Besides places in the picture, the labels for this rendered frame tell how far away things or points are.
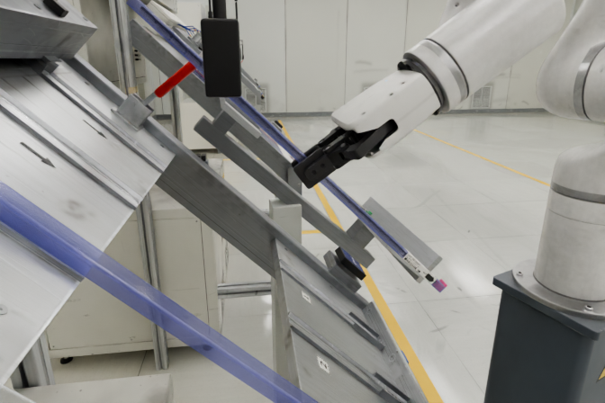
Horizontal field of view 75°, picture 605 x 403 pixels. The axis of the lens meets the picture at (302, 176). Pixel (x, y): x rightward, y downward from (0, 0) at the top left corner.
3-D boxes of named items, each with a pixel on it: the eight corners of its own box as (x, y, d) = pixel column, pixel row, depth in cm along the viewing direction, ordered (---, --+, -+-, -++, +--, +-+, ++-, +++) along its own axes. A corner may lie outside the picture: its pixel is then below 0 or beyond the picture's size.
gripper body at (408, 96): (394, 54, 49) (321, 109, 49) (431, 53, 39) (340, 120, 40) (423, 103, 51) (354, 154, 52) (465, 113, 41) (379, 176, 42)
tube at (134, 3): (435, 287, 54) (440, 282, 54) (439, 292, 53) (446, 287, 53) (130, 4, 39) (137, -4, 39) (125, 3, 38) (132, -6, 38)
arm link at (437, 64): (408, 40, 48) (388, 56, 48) (442, 37, 40) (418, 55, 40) (440, 96, 51) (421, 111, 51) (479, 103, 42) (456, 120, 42)
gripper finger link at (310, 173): (338, 132, 45) (291, 167, 45) (345, 138, 42) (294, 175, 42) (353, 154, 46) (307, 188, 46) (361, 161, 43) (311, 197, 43)
